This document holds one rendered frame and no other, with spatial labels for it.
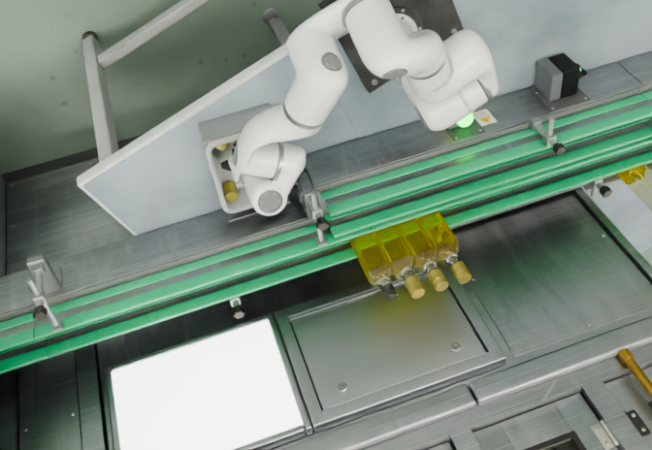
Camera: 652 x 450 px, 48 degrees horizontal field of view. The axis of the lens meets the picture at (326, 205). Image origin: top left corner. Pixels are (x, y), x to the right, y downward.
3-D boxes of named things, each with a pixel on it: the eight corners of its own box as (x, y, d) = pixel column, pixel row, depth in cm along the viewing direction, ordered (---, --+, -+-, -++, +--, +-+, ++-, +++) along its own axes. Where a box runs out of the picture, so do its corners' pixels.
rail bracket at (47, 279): (45, 277, 179) (48, 348, 163) (16, 230, 167) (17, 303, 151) (64, 272, 179) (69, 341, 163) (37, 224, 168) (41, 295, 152)
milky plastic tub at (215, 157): (217, 194, 182) (224, 216, 176) (196, 123, 167) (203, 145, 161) (283, 174, 185) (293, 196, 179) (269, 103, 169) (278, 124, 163)
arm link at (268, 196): (266, 146, 139) (312, 154, 143) (255, 128, 148) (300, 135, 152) (248, 216, 145) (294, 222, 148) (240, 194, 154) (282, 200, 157)
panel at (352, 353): (107, 374, 179) (122, 502, 155) (103, 368, 177) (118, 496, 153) (443, 262, 192) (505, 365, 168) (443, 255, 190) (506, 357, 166)
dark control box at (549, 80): (533, 84, 192) (549, 102, 186) (535, 59, 187) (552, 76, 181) (560, 77, 194) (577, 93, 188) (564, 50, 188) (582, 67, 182)
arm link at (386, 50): (430, 18, 132) (412, -28, 119) (460, 78, 127) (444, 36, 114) (362, 53, 135) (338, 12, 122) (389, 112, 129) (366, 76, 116)
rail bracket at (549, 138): (525, 126, 184) (553, 158, 174) (527, 103, 178) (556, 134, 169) (539, 122, 184) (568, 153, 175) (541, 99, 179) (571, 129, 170)
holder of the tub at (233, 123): (222, 208, 186) (229, 227, 181) (197, 122, 167) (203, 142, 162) (286, 187, 189) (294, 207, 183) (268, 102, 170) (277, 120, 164)
